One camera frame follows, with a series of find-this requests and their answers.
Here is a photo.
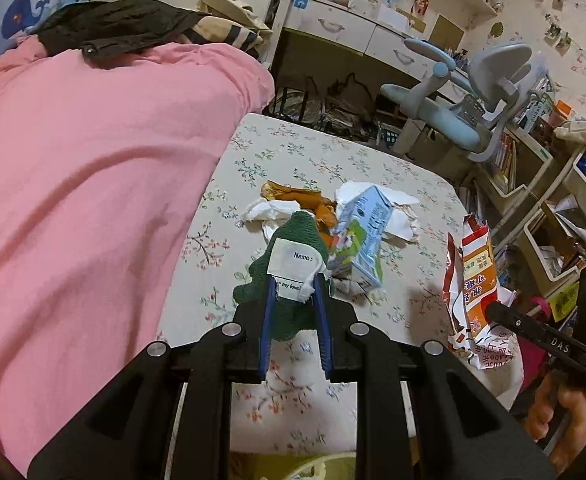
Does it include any white desk with drawers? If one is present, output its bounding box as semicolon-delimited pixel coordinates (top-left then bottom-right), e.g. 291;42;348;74
283;0;471;106

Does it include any short orange peel piece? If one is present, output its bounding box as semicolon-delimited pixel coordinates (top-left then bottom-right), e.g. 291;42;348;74
303;197;340;236

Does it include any long orange peel piece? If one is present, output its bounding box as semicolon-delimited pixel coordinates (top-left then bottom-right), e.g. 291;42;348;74
260;180;324;208

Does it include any blue and green milk carton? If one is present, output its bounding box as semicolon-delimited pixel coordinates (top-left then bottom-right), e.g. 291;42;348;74
327;185;394;293

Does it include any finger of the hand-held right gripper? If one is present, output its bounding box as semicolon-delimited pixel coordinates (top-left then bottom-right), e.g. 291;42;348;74
488;301;586;388

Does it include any pink blanket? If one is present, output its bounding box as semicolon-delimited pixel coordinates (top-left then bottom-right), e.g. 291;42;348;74
0;37;276;476

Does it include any person's right hand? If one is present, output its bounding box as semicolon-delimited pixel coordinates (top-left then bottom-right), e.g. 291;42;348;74
523;372;586;468

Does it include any small crumpled white tissue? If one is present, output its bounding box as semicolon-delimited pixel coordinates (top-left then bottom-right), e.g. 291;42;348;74
242;199;301;233

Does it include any large crumpled white tissue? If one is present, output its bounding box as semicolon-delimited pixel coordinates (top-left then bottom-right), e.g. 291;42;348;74
334;180;421;246

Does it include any black jacket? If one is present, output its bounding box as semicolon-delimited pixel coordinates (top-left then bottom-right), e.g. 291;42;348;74
35;0;208;56

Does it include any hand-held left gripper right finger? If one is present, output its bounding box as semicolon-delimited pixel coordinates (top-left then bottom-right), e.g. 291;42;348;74
313;280;556;480

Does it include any beige navy striped cloth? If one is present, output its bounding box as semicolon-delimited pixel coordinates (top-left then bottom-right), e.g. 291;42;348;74
180;14;264;57

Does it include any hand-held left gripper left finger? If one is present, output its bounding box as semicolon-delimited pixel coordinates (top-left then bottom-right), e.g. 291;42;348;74
27;278;280;480

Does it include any floral bed sheet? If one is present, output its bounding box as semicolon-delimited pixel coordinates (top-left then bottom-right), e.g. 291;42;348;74
155;112;524;456

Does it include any wall photo garland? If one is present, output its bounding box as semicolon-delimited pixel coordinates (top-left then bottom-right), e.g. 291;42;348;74
508;0;586;63

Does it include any white storage bookshelf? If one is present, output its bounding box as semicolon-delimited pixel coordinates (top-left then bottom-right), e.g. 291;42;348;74
465;125;586;283

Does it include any light blue desk chair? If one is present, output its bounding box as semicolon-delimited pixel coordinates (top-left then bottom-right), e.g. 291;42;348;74
380;37;548;163

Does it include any orange and white snack packet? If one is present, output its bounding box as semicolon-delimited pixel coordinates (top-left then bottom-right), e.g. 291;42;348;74
443;214;521;371

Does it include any pale yellow trash bin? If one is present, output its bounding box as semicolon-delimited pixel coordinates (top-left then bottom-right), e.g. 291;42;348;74
280;452;356;480

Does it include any black wire basket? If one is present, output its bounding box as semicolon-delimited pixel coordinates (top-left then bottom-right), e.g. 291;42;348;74
268;85;310;122

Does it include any beige tote bag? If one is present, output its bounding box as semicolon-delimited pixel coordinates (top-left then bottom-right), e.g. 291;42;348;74
197;0;274;31

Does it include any green plush toy with tag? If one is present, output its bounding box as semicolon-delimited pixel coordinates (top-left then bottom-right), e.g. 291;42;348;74
233;211;336;343

